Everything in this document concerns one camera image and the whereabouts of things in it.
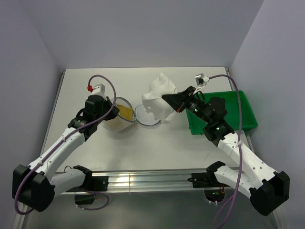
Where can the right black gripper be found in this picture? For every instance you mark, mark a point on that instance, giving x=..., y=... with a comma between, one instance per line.
x=178, y=99

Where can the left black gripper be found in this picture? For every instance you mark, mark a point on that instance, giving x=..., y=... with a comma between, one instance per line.
x=115, y=110

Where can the white garments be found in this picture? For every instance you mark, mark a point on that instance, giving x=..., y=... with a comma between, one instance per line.
x=153, y=102

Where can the yellow bra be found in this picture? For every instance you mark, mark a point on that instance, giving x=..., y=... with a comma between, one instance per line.
x=124, y=119

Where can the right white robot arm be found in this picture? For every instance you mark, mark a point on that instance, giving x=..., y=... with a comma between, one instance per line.
x=266, y=188

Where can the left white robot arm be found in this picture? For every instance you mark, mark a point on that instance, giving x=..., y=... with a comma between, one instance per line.
x=35, y=186

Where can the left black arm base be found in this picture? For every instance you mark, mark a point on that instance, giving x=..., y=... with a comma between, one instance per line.
x=96, y=183

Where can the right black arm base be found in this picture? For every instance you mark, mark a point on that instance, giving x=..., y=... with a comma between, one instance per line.
x=204, y=180

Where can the green plastic bin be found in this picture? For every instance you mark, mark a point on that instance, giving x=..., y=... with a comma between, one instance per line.
x=249, y=121

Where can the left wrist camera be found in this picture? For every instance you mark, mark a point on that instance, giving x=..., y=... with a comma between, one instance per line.
x=97, y=90

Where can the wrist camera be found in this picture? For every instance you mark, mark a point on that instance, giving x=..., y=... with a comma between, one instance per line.
x=201, y=81
x=97, y=90

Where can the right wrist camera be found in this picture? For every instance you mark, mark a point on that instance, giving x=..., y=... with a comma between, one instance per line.
x=201, y=81

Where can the aluminium mounting rail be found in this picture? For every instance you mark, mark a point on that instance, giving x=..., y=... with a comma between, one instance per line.
x=131, y=182

